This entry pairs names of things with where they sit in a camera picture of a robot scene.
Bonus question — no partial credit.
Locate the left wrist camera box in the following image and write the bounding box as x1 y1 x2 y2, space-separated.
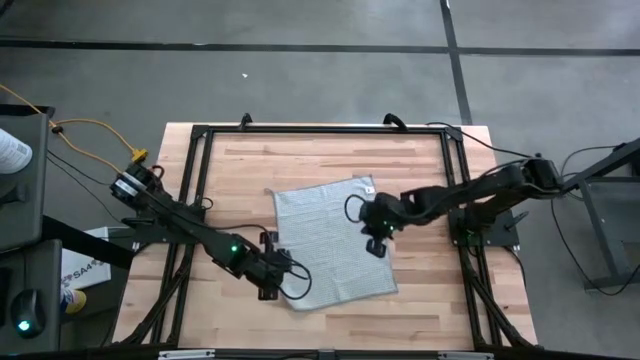
273 248 295 270

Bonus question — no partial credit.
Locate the dark grey bin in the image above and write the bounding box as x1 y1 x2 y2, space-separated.
0 103 55 254

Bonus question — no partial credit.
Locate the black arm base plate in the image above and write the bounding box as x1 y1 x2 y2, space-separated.
123 205 207 246
448 207 521 249

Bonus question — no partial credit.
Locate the black aluminium table frame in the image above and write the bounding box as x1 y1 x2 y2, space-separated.
112 123 540 351

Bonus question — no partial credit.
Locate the black flat bar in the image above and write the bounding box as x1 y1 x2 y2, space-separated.
41 214 137 271

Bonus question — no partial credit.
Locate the white printed box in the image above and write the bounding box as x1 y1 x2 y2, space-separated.
59 226 113 291

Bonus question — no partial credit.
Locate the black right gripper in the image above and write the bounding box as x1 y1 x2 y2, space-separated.
366 194 401 259

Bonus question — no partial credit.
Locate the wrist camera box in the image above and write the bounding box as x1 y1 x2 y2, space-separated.
273 248 295 270
358 198 376 229

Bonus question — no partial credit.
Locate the grey microfiber waffle towel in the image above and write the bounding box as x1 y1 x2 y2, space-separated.
263 174 400 313

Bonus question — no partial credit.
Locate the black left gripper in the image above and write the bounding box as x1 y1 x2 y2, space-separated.
244 230 279 301

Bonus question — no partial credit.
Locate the white labelled cylinder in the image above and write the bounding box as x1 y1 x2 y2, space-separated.
0 128 34 176

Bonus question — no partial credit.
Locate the grey metal stand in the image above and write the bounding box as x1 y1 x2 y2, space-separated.
551 137 640 292

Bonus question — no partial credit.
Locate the long black cable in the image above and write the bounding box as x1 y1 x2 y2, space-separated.
424 121 534 159

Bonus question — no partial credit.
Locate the thin black cable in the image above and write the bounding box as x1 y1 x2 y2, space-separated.
46 157 125 224
46 148 114 187

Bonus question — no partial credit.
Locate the black floor cable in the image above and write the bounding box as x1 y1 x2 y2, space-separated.
549 144 640 297

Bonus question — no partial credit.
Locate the black computer mouse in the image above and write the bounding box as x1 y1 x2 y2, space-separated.
10 288 48 340

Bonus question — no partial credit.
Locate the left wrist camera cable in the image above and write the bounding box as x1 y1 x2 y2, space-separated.
275 257 314 302

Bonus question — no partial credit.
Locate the yellow extension cable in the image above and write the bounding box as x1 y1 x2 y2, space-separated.
52 117 149 164
0 83 126 176

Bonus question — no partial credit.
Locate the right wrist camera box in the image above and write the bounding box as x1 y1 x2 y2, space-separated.
358 198 376 229

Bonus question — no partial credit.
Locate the yellow tipped striped object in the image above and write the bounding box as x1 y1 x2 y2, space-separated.
59 287 88 316

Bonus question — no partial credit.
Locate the dark grey desk surface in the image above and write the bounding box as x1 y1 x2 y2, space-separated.
0 238 64 354

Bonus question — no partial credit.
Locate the silver bracket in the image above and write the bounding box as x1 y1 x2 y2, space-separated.
438 351 495 360
158 349 217 360

